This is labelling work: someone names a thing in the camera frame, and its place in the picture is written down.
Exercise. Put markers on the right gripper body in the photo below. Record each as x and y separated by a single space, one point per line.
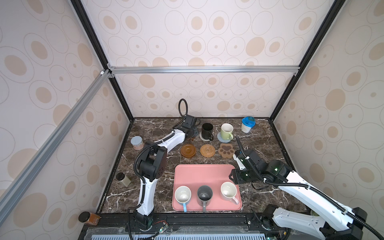
245 177

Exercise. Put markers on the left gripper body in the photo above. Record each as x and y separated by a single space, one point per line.
193 132

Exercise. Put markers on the black mug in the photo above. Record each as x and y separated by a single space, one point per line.
207 131

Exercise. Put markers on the paw-shaped wooden coaster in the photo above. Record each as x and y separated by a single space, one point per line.
226 150

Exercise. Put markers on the rattan coaster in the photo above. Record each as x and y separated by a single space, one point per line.
207 151

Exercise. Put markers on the blue-grey woven coaster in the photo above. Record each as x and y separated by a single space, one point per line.
221 139

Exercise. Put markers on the green mug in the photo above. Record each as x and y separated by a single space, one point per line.
227 132

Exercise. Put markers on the white woven coaster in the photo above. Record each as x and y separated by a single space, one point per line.
205 140

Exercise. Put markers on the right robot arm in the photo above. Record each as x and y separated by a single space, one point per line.
333 221

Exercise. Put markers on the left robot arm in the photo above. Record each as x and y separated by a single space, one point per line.
151 163

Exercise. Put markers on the white cup blue lid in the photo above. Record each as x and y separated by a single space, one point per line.
247 124

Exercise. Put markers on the grey mug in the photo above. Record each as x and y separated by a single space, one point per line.
205 194

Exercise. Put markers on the small jar dark lid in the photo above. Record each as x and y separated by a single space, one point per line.
123 179

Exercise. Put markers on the horizontal aluminium bar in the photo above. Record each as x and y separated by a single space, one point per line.
205 69

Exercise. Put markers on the brown jar black lid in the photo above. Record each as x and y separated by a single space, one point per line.
88 218

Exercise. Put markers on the diagonal aluminium bar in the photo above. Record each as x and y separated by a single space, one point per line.
20 185

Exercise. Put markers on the white mug pink handle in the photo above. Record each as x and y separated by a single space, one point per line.
229 192

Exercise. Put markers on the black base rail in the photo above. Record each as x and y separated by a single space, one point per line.
215 226

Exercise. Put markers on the white mug blue handle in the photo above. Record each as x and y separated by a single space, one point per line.
183 195

